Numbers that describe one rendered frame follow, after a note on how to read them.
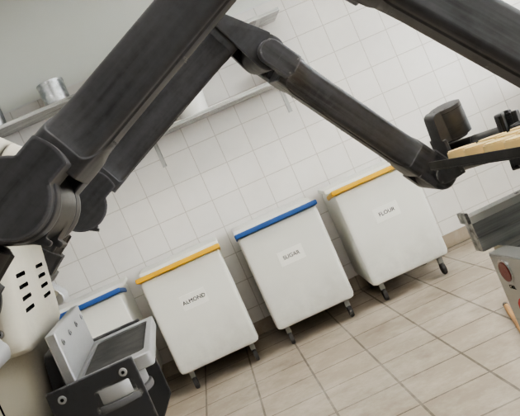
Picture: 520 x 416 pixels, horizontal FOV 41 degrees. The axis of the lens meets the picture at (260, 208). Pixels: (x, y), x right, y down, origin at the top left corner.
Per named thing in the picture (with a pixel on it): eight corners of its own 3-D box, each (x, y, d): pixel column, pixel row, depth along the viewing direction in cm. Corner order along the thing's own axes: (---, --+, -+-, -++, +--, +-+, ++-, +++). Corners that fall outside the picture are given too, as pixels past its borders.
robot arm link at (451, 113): (417, 185, 130) (441, 187, 122) (391, 130, 128) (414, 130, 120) (466, 154, 133) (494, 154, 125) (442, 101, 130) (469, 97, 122)
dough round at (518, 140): (528, 145, 96) (523, 132, 96) (553, 140, 91) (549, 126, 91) (499, 157, 95) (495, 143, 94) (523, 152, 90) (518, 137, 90)
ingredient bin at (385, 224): (380, 307, 421) (330, 191, 417) (361, 290, 485) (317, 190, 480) (460, 271, 423) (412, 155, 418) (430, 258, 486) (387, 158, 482)
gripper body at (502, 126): (531, 160, 124) (492, 172, 129) (513, 106, 124) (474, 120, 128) (522, 167, 119) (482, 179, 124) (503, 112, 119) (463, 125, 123)
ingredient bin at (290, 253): (286, 352, 416) (234, 235, 411) (276, 329, 480) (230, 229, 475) (366, 314, 419) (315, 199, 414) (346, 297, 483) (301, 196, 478)
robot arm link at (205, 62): (218, 2, 117) (232, -11, 108) (276, 58, 121) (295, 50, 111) (43, 205, 112) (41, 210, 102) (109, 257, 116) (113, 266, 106)
